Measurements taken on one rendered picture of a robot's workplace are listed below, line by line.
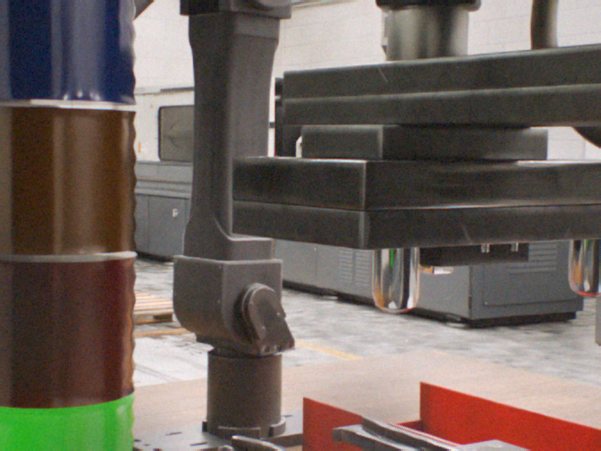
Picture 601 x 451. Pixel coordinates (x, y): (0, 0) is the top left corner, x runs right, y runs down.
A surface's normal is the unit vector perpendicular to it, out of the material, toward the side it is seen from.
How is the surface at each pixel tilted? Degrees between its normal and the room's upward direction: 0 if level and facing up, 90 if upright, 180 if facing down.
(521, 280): 90
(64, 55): 104
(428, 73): 90
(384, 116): 90
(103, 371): 76
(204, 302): 88
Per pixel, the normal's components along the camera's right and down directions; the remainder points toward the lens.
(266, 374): 0.62, 0.07
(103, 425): 0.70, -0.18
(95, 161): 0.61, 0.30
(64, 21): 0.28, -0.17
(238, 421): -0.09, 0.07
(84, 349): 0.51, -0.18
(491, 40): -0.85, 0.03
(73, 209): 0.39, 0.31
